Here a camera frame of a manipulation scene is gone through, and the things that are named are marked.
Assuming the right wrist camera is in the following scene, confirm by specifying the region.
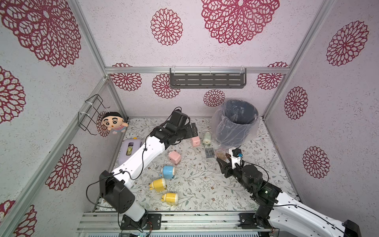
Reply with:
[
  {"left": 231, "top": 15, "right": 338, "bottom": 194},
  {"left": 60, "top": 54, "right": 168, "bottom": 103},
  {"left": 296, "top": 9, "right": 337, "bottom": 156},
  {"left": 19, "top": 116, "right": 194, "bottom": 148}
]
[{"left": 232, "top": 148, "right": 243, "bottom": 159}]

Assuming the grey trash bin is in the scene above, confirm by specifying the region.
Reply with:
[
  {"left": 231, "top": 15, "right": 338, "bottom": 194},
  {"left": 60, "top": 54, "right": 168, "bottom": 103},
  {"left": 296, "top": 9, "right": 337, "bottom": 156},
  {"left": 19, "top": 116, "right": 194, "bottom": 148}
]
[{"left": 215, "top": 99, "right": 260, "bottom": 151}]

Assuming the pink sharpener shavings tray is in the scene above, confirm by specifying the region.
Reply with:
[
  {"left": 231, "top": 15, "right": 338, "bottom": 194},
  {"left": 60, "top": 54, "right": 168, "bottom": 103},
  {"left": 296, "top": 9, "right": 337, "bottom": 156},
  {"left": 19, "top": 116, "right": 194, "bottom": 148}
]
[{"left": 215, "top": 149, "right": 228, "bottom": 162}]

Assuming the clear plastic bin liner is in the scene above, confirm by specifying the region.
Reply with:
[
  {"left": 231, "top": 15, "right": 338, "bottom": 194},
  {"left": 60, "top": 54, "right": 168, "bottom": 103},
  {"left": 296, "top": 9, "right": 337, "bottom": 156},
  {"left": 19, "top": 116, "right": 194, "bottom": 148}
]
[{"left": 210, "top": 98, "right": 261, "bottom": 151}]

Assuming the black wire wall basket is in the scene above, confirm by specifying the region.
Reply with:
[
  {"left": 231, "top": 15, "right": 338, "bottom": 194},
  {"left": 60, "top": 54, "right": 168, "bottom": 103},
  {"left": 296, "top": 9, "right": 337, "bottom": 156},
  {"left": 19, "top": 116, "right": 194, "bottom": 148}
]
[{"left": 77, "top": 94, "right": 110, "bottom": 136}]

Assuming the clear sharpener shavings tray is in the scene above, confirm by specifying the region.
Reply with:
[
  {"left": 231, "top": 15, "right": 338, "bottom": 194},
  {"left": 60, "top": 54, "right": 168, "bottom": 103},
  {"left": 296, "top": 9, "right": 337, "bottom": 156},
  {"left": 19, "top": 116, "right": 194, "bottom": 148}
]
[{"left": 205, "top": 148, "right": 215, "bottom": 159}]

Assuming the pink pencil sharpener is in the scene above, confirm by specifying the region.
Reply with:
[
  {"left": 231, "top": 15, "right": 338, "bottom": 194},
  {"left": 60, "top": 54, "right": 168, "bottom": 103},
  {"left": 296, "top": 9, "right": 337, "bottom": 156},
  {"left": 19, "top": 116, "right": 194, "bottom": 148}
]
[
  {"left": 168, "top": 151, "right": 182, "bottom": 165},
  {"left": 191, "top": 136, "right": 201, "bottom": 147}
]

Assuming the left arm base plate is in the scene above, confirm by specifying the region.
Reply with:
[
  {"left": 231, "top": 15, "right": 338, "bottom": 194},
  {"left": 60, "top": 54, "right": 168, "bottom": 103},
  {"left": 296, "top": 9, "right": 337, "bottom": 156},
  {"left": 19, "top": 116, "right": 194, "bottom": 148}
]
[{"left": 120, "top": 213, "right": 162, "bottom": 231}]

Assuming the green pencil sharpener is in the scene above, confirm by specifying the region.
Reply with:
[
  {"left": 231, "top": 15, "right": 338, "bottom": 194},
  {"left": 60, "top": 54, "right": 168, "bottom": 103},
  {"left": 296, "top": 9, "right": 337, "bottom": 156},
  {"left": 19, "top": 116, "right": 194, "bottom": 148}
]
[{"left": 202, "top": 132, "right": 212, "bottom": 147}]

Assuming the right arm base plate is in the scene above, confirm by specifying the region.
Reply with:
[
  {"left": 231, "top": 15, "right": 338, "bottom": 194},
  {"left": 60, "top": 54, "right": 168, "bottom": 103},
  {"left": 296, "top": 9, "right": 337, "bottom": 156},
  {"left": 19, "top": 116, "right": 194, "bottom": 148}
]
[{"left": 238, "top": 212, "right": 272, "bottom": 229}]

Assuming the Shin-chan plush doll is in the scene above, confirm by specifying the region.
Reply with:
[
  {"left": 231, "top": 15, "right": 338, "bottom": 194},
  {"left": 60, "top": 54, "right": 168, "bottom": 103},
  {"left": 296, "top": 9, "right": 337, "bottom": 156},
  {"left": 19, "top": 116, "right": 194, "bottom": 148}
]
[{"left": 101, "top": 112, "right": 128, "bottom": 134}]

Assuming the blue pencil sharpener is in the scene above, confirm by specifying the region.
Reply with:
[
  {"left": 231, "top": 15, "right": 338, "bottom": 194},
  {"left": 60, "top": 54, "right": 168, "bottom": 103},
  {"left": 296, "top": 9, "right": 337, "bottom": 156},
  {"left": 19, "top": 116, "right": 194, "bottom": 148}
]
[{"left": 161, "top": 166, "right": 176, "bottom": 179}]

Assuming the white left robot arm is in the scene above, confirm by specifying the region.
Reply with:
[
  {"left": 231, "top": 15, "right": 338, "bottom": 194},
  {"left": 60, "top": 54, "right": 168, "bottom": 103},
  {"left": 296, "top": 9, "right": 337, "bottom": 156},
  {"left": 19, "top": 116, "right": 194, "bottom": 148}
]
[{"left": 89, "top": 107, "right": 197, "bottom": 224}]

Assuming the yellow pencil sharpener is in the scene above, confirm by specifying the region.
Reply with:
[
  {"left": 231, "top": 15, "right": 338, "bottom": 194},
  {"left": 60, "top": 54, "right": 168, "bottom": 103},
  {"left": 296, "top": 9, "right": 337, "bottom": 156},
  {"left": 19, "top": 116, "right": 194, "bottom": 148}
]
[
  {"left": 149, "top": 178, "right": 167, "bottom": 192},
  {"left": 161, "top": 193, "right": 179, "bottom": 205}
]

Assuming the purple tissue box holder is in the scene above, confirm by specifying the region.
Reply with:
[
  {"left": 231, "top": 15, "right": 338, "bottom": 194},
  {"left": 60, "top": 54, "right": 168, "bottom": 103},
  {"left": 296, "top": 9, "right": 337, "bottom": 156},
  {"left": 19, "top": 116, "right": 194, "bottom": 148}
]
[{"left": 118, "top": 138, "right": 143, "bottom": 165}]

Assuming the grey wall shelf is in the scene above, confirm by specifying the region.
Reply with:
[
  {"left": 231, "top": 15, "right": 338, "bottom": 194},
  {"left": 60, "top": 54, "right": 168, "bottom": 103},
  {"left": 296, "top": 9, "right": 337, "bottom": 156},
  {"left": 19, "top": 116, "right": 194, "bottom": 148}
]
[{"left": 169, "top": 68, "right": 247, "bottom": 89}]

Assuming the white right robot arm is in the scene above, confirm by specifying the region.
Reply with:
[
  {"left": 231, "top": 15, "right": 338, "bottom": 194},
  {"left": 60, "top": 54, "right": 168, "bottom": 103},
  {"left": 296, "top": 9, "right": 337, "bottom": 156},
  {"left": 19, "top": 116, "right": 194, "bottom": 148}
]
[{"left": 217, "top": 158, "right": 361, "bottom": 237}]

